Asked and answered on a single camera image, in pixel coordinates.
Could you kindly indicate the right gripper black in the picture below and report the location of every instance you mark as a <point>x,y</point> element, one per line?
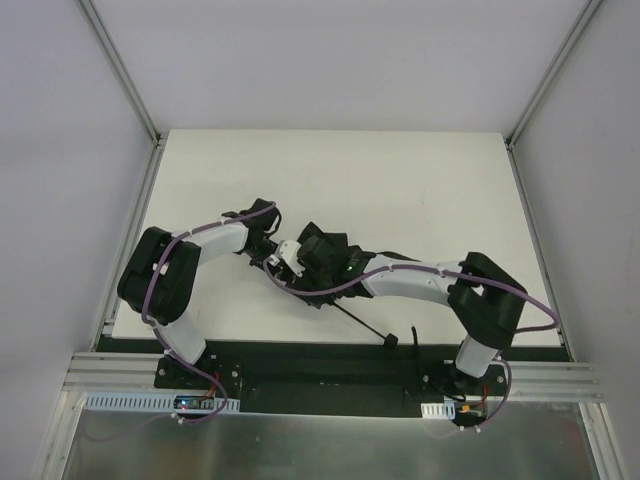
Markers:
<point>314,296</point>

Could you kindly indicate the aluminium frame post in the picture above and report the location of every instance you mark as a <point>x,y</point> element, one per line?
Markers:
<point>570,42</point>
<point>118,68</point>

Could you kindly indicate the aluminium cross rail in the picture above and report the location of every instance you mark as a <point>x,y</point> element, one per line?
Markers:
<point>117,372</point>

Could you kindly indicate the circuit board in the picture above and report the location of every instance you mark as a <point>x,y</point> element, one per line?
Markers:
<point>477,410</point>
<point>189,402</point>

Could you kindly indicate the left circuit board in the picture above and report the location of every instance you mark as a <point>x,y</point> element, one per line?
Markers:
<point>189,402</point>

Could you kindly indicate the left white cable duct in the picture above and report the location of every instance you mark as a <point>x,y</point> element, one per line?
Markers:
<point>150,403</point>

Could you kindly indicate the right white cable duct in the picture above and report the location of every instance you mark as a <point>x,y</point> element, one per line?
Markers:
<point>439,411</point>

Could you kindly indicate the right aluminium frame post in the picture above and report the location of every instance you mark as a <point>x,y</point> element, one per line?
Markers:
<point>570,42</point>

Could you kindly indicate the white cable duct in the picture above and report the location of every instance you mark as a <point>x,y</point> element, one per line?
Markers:
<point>150,403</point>
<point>439,411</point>

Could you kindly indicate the left aluminium frame post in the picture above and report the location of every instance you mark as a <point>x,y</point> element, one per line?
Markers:
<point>118,68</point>

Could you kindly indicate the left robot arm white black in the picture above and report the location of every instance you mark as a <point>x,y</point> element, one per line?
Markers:
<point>159,278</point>

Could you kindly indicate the right circuit board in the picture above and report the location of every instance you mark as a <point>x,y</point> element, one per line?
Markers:
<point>477,410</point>

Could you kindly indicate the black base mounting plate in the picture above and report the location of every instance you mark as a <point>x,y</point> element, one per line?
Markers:
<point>321,379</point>

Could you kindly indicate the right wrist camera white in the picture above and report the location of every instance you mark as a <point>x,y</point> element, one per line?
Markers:
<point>286,253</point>

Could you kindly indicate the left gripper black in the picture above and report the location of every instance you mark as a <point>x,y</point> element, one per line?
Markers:
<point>272,248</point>

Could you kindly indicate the black folding umbrella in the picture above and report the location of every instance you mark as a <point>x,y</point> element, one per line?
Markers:
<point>322,267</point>

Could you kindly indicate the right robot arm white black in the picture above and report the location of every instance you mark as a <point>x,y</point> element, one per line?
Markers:
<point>487,301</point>

